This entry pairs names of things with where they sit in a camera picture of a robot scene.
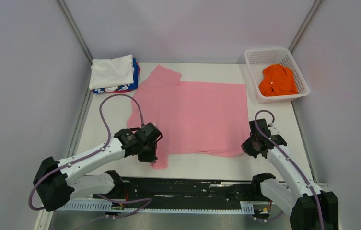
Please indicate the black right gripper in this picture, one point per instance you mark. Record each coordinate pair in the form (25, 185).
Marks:
(246, 147)

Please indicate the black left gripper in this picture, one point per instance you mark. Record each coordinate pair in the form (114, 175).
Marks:
(151, 157)

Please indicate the pink t-shirt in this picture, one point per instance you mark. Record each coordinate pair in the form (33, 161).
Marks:
(194, 117)

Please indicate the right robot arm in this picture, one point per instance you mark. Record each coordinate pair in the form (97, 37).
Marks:
(307, 205)

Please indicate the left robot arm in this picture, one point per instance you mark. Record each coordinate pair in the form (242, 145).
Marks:
(81, 171)

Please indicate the blue printed folded t-shirt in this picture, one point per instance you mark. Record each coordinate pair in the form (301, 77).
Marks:
(114, 75)

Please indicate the orange t-shirt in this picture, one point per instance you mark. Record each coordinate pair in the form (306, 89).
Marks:
(278, 81)

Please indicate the white folded t-shirt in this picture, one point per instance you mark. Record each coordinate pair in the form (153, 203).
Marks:
(107, 73)

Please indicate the white plastic laundry basket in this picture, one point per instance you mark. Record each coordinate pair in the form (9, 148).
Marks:
(260, 58)

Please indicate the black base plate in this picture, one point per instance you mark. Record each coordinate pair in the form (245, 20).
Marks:
(189, 193)

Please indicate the white slotted cable duct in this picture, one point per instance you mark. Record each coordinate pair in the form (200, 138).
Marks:
(105, 206)

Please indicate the right aluminium corner post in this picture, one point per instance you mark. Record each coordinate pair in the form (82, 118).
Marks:
(306, 22)

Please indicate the aluminium corner post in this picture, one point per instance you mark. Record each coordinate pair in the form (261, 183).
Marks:
(306, 22)
(72, 24)

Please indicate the left aluminium corner post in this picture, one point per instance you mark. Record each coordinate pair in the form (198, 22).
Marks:
(72, 24)

